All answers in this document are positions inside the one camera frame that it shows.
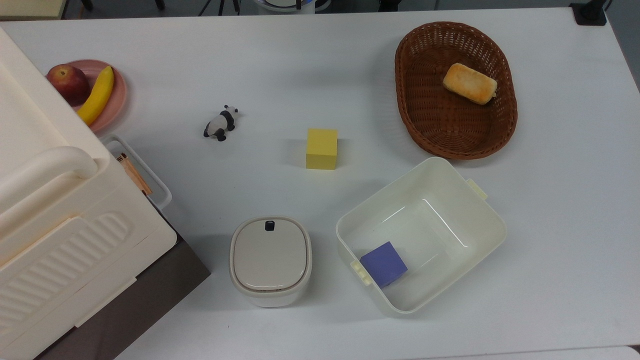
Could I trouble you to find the red apple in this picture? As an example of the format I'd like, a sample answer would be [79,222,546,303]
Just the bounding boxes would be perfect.
[46,64,92,107]

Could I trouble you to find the yellow banana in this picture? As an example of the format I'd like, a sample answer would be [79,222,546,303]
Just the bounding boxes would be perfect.
[76,66,115,127]

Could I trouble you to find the pink plate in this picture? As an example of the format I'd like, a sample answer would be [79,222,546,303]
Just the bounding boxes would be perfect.
[47,59,129,133]

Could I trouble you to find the purple cube block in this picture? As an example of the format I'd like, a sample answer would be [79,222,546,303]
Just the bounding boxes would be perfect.
[360,241,409,289]

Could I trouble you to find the black tripod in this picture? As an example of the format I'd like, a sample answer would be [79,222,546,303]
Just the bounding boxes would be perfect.
[197,0,241,17]

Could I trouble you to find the small lidded trash can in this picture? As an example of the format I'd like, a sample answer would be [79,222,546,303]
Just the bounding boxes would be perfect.
[229,215,313,308]

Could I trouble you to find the brown wicker basket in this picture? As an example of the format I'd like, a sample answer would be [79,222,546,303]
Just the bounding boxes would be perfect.
[394,21,518,161]

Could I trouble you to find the yellow cube block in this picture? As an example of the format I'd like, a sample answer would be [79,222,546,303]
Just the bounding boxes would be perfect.
[306,128,339,171]

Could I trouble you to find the cream plastic storage box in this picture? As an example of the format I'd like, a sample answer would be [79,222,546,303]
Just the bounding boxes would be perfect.
[0,27,178,360]

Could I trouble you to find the cream plastic bin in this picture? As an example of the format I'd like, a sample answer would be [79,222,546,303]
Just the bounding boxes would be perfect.
[335,156,508,317]

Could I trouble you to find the black table clamp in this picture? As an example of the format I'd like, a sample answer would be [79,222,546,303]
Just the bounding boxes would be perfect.
[569,0,613,27]

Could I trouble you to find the toasted bread piece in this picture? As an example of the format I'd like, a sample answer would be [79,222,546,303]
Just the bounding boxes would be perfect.
[442,62,498,106]

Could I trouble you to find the panda toy figure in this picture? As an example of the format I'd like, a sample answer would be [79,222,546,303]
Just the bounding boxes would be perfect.
[203,104,239,142]

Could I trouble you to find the light wooden desk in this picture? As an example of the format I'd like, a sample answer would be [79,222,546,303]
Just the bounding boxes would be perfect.
[0,0,69,21]

